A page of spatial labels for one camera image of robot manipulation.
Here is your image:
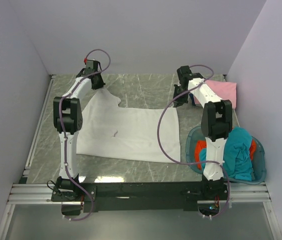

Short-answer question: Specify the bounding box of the orange t-shirt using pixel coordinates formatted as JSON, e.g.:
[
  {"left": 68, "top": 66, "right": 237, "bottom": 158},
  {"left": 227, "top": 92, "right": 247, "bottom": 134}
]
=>
[{"left": 194, "top": 139, "right": 257, "bottom": 172}]

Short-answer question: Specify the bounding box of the teal t-shirt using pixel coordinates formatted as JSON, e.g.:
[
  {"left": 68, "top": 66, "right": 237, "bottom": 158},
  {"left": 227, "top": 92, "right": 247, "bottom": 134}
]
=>
[{"left": 194, "top": 127, "right": 253, "bottom": 182}]

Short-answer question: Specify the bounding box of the black base crossbar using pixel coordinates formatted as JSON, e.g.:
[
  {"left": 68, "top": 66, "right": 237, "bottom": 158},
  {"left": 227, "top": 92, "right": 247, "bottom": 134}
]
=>
[{"left": 51, "top": 181, "right": 228, "bottom": 215}]

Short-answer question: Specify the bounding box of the pink folded t-shirt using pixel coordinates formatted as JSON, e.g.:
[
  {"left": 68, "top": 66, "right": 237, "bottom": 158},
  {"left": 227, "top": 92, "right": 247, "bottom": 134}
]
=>
[{"left": 190, "top": 80, "right": 237, "bottom": 110}]

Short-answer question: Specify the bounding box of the white t-shirt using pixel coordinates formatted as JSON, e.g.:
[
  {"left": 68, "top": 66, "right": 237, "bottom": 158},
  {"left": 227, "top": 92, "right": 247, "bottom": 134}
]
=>
[{"left": 76, "top": 88, "right": 181, "bottom": 163}]

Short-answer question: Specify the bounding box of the translucent blue laundry basket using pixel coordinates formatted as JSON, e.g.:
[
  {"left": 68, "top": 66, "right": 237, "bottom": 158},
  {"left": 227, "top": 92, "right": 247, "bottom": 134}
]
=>
[{"left": 185, "top": 126, "right": 267, "bottom": 185}]

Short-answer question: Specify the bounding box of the aluminium rail frame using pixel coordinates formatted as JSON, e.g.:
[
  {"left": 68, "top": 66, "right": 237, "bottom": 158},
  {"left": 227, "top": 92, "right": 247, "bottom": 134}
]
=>
[{"left": 0, "top": 75, "right": 56, "bottom": 240}]

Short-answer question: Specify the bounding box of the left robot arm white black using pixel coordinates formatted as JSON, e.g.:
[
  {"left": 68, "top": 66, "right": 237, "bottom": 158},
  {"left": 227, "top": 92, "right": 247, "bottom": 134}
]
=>
[{"left": 53, "top": 59, "right": 105, "bottom": 201}]

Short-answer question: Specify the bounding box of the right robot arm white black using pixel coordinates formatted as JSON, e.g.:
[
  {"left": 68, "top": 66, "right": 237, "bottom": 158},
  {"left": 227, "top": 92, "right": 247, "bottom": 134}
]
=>
[{"left": 173, "top": 65, "right": 233, "bottom": 182}]

